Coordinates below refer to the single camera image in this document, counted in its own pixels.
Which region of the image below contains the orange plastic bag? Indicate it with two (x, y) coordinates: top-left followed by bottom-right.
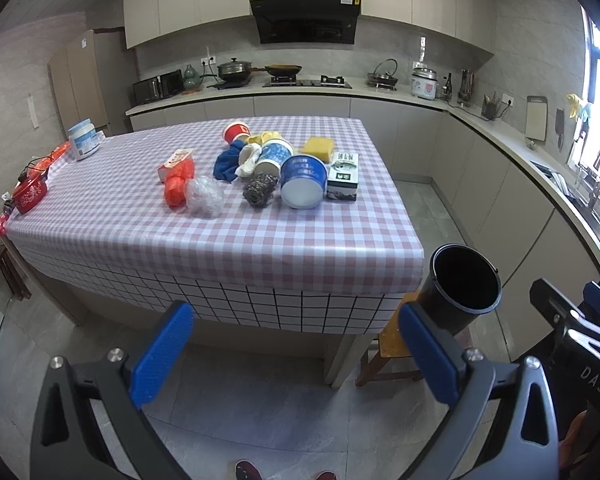
(163, 158), (195, 208)

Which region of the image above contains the green ceramic vase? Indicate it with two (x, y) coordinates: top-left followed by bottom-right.
(183, 64), (202, 91)

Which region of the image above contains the black microwave oven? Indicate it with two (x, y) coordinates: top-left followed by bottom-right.
(132, 70), (184, 105)

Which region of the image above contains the dark glass bottle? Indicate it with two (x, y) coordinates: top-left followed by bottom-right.
(441, 73), (453, 102)

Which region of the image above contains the kettle on small burner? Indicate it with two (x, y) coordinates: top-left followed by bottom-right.
(366, 58), (399, 90)

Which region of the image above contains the person's right hand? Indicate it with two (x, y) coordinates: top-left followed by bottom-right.
(558, 411), (586, 470)

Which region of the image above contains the black trash bin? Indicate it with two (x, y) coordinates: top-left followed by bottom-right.
(417, 244), (502, 335)

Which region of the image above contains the white blue canister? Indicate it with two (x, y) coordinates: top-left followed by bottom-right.
(67, 119), (100, 160)

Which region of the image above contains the blue white paper bowl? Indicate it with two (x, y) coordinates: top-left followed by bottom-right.
(279, 154), (328, 209)

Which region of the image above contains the white rice cooker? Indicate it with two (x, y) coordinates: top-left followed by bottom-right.
(411, 67), (438, 101)

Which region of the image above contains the beige refrigerator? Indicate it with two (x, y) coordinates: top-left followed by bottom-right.
(48, 27), (138, 136)

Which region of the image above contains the red white snack box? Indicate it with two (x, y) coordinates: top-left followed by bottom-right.
(158, 148), (195, 183)

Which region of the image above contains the dark red shoe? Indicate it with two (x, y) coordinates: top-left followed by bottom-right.
(235, 460), (262, 480)

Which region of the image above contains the black range hood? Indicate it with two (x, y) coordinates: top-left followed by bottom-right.
(250, 0), (361, 44)

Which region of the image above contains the wooden stool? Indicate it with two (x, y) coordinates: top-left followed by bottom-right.
(354, 288), (474, 387)

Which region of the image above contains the black gas stove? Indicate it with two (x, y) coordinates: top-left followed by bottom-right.
(263, 75), (351, 89)

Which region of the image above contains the blue white paper cup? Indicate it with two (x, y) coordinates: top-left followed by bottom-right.
(253, 139), (294, 178)

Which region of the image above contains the red white paper cup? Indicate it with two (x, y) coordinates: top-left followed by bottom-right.
(222, 120), (251, 144)

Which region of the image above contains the white cutting board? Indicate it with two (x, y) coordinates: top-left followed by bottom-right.
(524, 96), (548, 142)

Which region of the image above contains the blue cloth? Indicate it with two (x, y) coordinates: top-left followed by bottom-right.
(213, 140), (246, 182)

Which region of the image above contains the yellow sponge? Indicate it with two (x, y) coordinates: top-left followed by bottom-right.
(301, 136), (335, 164)

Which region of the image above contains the green white carton box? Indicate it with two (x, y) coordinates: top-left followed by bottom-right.
(326, 152), (360, 202)

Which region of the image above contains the utensil holder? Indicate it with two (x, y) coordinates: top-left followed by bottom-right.
(481, 92), (501, 120)

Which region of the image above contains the knife block with utensils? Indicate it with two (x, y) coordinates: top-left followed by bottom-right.
(457, 70), (476, 105)

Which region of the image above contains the clear plastic wrap ball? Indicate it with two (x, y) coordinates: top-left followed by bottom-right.
(185, 176), (225, 218)

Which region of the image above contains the lidded black pan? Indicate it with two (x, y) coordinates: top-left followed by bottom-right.
(218, 58), (264, 82)

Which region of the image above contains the red pot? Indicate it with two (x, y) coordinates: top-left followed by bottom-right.
(12, 169), (47, 214)

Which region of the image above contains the steel wool scrubber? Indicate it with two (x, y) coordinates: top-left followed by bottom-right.
(242, 174), (279, 208)

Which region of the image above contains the pink checkered tablecloth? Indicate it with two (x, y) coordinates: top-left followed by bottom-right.
(6, 116), (425, 335)

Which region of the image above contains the wok with handle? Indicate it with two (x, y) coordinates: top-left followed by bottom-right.
(264, 64), (302, 79)

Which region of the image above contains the black cleaver knife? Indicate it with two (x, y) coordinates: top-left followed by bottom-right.
(555, 108), (565, 151)

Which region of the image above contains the yellow cloth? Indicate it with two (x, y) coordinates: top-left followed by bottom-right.
(247, 131), (282, 145)

